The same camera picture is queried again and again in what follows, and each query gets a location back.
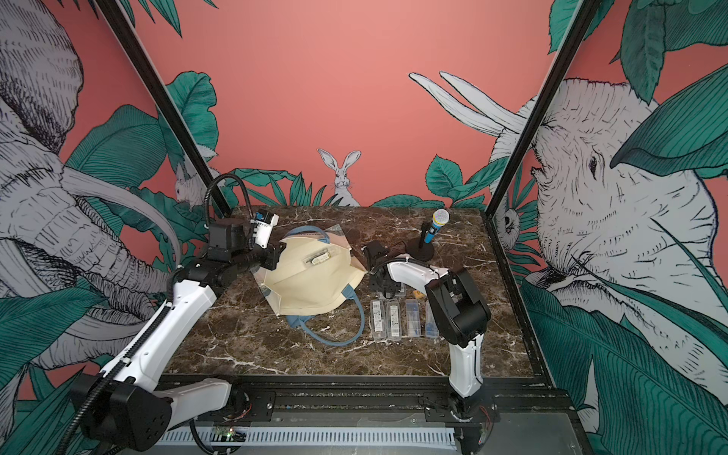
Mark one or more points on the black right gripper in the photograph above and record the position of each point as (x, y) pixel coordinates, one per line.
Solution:
(373, 282)

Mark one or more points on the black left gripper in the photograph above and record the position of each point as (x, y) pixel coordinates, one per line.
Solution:
(246, 241)

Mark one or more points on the cream canvas tote bag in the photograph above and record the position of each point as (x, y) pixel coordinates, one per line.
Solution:
(299, 292)

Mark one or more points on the clear compass set case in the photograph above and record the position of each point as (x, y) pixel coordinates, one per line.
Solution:
(394, 321)

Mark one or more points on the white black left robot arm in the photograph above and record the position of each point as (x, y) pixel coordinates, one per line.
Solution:
(120, 406)

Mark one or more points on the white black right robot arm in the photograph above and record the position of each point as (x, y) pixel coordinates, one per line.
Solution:
(460, 311)

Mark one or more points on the blue toy microphone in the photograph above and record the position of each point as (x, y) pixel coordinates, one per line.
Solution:
(439, 219)

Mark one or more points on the white ventilation grille strip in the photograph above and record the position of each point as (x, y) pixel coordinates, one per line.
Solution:
(427, 438)

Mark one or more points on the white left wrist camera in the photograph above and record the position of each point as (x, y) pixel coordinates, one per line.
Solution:
(263, 224)

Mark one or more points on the black left frame post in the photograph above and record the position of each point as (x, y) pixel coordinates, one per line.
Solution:
(184, 106)

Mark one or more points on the black frame post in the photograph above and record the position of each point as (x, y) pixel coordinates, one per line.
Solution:
(585, 13)
(184, 106)

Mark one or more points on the black right frame post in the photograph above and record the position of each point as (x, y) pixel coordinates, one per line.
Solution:
(585, 13)

